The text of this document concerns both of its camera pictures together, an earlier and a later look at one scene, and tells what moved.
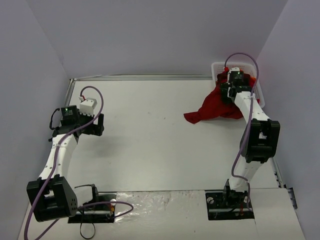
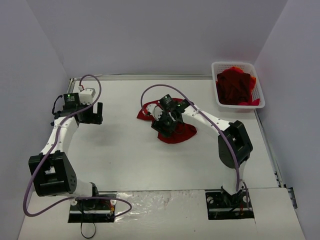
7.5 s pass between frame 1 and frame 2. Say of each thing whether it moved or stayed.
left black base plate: stayed
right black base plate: stayed
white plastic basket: stayed
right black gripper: moved
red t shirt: moved
